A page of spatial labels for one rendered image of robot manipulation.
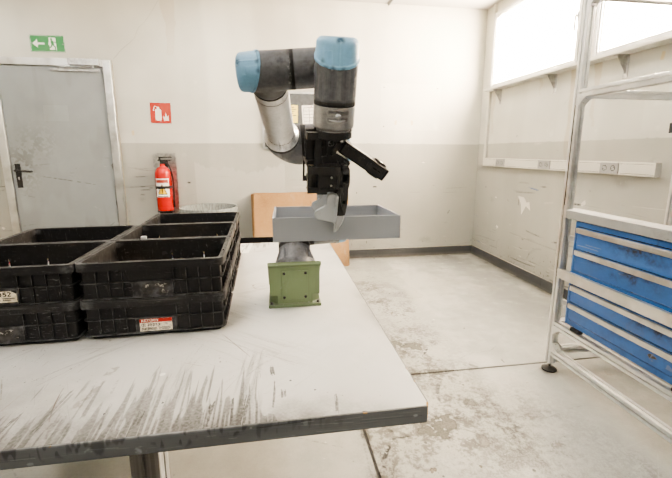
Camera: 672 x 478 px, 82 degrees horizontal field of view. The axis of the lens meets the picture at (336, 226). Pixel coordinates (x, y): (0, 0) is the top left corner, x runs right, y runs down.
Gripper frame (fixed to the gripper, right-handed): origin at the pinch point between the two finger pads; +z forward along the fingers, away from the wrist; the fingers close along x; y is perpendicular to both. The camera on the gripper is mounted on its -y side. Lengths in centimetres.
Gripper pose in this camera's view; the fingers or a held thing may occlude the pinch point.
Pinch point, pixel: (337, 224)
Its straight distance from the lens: 81.5
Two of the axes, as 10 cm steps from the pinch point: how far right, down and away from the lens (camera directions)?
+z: -0.6, 8.9, 4.5
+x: 2.1, 4.5, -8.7
